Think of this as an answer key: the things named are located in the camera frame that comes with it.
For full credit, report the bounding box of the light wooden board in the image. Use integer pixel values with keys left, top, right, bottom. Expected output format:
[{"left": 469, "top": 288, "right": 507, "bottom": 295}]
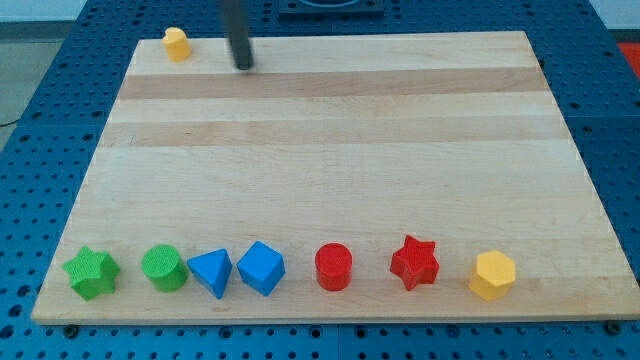
[{"left": 32, "top": 31, "right": 639, "bottom": 325}]

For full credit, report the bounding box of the red cylinder block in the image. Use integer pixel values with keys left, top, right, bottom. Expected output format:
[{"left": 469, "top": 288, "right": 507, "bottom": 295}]
[{"left": 315, "top": 243, "right": 353, "bottom": 291}]

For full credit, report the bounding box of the blue cube block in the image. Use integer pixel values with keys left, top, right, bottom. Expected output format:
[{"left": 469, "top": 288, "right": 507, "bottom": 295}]
[{"left": 236, "top": 241, "right": 286, "bottom": 296}]

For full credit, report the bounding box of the red star block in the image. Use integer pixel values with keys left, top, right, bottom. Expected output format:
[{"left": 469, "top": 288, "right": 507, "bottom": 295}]
[{"left": 390, "top": 234, "right": 440, "bottom": 291}]

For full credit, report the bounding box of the blue triangular prism block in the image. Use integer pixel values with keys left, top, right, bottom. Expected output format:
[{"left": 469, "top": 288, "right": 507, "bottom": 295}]
[{"left": 187, "top": 248, "right": 233, "bottom": 299}]

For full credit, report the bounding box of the green cylinder block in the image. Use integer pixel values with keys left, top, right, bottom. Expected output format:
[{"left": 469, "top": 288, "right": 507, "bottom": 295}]
[{"left": 141, "top": 244, "right": 188, "bottom": 293}]

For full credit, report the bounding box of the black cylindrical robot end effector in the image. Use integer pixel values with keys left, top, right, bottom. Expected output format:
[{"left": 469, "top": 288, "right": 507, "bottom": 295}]
[{"left": 219, "top": 0, "right": 254, "bottom": 71}]

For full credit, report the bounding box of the yellow heart-shaped block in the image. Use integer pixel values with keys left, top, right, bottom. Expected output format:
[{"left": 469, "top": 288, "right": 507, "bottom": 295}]
[{"left": 161, "top": 27, "right": 192, "bottom": 62}]

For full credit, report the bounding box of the yellow hexagon block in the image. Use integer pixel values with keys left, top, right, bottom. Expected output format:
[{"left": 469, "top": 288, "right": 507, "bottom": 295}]
[{"left": 469, "top": 250, "right": 516, "bottom": 301}]

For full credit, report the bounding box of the green star block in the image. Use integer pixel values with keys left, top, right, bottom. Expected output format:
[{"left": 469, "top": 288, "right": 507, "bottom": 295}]
[{"left": 62, "top": 246, "right": 120, "bottom": 301}]

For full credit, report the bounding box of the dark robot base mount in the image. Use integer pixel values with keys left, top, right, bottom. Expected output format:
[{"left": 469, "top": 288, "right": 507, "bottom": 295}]
[{"left": 275, "top": 0, "right": 385, "bottom": 19}]

